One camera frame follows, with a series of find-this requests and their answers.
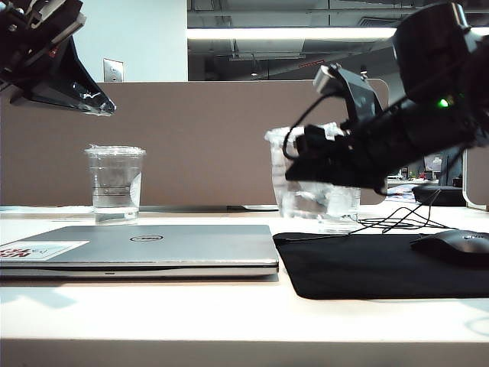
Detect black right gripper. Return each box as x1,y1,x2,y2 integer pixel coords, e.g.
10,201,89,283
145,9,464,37
284,101,425,196

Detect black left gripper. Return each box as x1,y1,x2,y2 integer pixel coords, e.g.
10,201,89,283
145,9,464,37
0,0,118,117

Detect clear lidded plastic cup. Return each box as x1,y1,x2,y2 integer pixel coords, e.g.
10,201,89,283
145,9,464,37
264,124,345,222
84,144,147,226
319,183,362,235

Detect silver closed laptop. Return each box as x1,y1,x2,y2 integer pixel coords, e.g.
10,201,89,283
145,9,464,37
0,224,280,279

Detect blue white plastic bag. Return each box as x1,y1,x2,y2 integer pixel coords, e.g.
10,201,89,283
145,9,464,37
385,185,416,200

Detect background computer monitor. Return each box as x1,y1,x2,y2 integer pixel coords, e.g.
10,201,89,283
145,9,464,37
422,152,446,173

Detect black mouse pad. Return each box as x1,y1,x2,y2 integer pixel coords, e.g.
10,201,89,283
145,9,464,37
273,232,489,301

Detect grey jacket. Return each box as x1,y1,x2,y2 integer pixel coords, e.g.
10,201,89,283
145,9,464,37
442,148,465,188

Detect black oval zipper case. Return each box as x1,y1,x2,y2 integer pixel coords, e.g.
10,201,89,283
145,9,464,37
411,185,465,206

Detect brown desk divider panel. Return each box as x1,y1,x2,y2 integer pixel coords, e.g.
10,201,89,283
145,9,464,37
461,147,489,212
0,79,390,207

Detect black computer mouse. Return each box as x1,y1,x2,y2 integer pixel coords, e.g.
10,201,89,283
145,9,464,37
410,229,489,265

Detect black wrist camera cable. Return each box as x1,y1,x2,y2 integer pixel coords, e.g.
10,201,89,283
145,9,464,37
281,93,345,161

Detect metal wall switch plate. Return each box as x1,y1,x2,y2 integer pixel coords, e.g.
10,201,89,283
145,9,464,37
102,57,125,83

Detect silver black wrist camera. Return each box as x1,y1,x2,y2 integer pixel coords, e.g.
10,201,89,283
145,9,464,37
313,63,383,123

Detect thin black mouse cable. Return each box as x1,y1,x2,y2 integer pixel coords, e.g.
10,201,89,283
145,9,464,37
357,189,461,237

